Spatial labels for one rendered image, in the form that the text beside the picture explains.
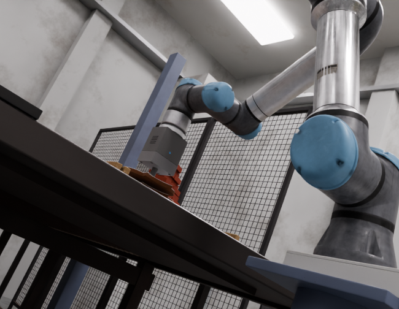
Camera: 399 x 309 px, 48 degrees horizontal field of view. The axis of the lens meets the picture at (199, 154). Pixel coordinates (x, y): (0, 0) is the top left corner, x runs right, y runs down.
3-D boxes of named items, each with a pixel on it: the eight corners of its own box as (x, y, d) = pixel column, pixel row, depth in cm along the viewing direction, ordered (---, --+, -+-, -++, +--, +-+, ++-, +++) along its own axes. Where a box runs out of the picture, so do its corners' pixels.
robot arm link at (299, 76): (387, 14, 112) (238, 124, 133) (367, -15, 105) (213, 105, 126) (407, 39, 104) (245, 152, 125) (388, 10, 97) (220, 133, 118)
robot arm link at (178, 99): (194, 73, 120) (175, 77, 126) (179, 108, 116) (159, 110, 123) (213, 90, 124) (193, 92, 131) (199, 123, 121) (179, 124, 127)
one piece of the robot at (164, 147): (173, 132, 129) (150, 183, 123) (151, 115, 123) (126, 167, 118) (196, 132, 121) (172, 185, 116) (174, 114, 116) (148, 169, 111)
